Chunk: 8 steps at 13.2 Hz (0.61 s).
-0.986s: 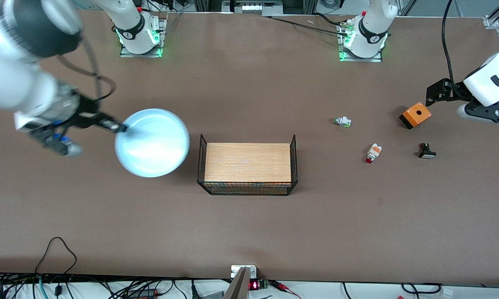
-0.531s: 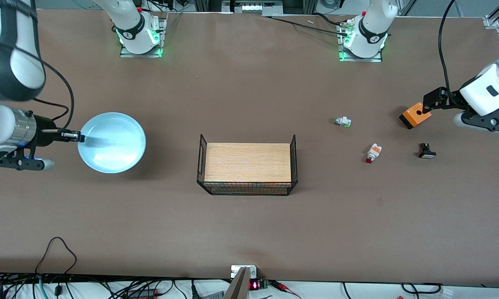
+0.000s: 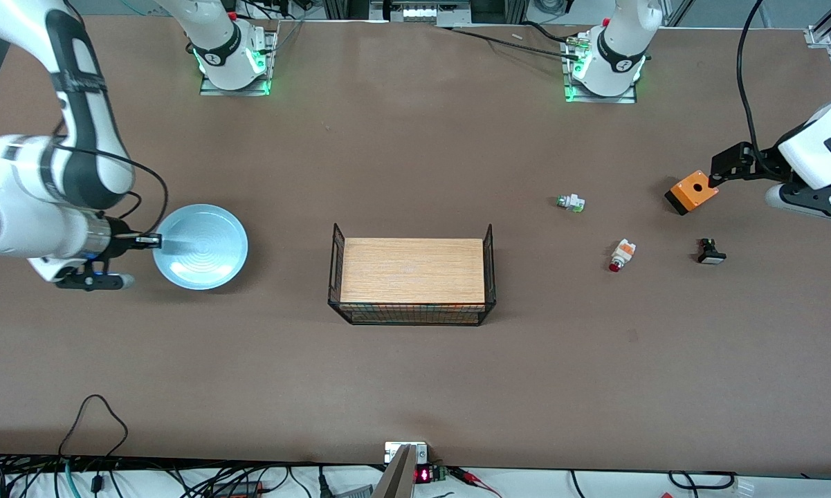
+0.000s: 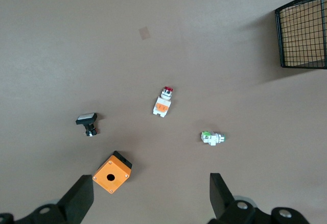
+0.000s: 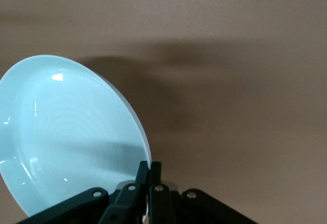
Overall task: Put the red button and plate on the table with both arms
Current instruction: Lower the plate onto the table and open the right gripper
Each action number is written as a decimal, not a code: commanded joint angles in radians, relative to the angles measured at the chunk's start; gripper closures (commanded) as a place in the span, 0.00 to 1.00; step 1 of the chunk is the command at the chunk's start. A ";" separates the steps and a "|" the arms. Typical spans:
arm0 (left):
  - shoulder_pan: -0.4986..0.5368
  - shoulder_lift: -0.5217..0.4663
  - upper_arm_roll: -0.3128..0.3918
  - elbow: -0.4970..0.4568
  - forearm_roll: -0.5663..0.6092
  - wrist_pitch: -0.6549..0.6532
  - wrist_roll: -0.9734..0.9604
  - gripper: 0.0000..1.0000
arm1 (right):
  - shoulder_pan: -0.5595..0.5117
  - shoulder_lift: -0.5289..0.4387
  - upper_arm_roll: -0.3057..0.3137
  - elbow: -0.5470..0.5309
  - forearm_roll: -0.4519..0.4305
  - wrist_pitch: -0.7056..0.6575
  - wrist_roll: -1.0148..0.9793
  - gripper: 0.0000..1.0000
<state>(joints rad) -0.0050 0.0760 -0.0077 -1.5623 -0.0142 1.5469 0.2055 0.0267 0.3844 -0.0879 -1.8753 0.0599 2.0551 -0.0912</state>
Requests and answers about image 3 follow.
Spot grey metal camera bracket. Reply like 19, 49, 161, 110
371, 441, 430, 498

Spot black power adapter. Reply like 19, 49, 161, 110
210, 480, 265, 497

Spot black white-capped button switch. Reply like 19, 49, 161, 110
696, 238, 727, 266

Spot aluminium frame rack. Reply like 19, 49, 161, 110
322, 0, 529, 27

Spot wire rack with wooden top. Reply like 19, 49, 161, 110
327, 223, 497, 326

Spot orange button enclosure box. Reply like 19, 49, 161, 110
664, 169, 720, 216

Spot black coiled cable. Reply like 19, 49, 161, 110
667, 470, 738, 492

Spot black looped cable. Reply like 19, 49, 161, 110
57, 394, 130, 459

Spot black cable across table edge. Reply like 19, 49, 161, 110
448, 26, 585, 60

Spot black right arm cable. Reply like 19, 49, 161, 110
51, 140, 170, 241

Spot red push button switch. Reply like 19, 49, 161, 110
608, 238, 638, 273

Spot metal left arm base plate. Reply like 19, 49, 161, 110
563, 33, 639, 105

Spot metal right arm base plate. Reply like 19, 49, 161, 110
199, 28, 278, 97

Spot red clip test leads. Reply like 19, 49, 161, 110
448, 466, 504, 498

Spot light blue round plate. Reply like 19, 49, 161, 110
152, 203, 249, 291

